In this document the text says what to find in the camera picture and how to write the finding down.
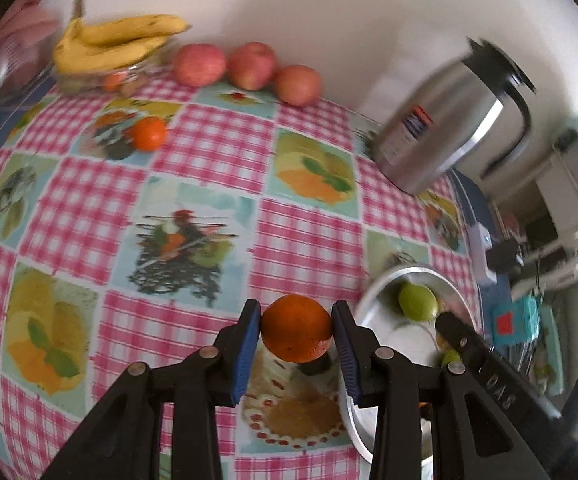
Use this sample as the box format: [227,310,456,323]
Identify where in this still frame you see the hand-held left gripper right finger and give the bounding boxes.
[330,300,552,480]

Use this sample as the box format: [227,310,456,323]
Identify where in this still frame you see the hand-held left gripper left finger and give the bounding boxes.
[39,299,262,480]

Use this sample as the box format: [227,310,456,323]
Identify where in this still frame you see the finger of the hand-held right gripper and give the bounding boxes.
[436,312,487,368]

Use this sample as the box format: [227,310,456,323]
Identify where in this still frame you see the round steel bowl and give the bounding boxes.
[339,264,480,466]

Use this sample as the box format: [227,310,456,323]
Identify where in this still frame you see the green lime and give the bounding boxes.
[398,282,440,322]

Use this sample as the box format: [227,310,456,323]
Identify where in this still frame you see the teal box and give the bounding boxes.
[491,295,540,346]

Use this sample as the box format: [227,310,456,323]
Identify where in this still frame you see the white power strip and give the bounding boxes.
[469,225,500,286]

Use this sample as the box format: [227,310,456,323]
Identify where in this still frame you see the black power adapter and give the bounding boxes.
[486,240,524,273]

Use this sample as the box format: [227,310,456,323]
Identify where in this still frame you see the white cabinet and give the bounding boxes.
[536,115,578,261]

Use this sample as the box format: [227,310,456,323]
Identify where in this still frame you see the pink checked fruit-print tablecloth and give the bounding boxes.
[0,67,474,480]

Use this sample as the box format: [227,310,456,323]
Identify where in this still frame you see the stainless steel thermos jug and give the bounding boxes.
[371,36,538,196]

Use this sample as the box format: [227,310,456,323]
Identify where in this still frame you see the small tangerine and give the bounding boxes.
[133,116,168,152]

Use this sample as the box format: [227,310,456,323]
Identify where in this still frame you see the red apple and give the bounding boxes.
[274,65,323,107]
[226,41,276,91]
[171,43,227,87]

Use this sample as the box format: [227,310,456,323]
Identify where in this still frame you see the glass bowl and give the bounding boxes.
[54,52,170,96]

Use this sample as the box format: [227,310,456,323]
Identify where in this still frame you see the yellow banana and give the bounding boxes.
[53,35,170,74]
[72,0,192,47]

